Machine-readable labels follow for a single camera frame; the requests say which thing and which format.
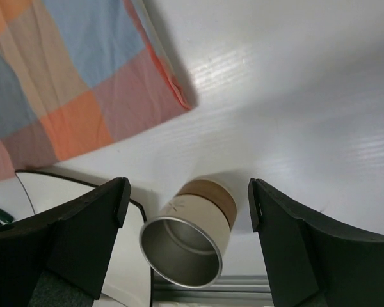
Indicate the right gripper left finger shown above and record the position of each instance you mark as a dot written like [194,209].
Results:
[60,257]

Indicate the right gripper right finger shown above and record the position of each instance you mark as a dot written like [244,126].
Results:
[312,259]

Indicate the beige metal cup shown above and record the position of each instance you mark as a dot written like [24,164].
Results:
[185,243]

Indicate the checkered orange blue cloth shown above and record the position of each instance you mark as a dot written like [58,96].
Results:
[76,76]

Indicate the square white plate black rim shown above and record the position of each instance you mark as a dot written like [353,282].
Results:
[129,279]

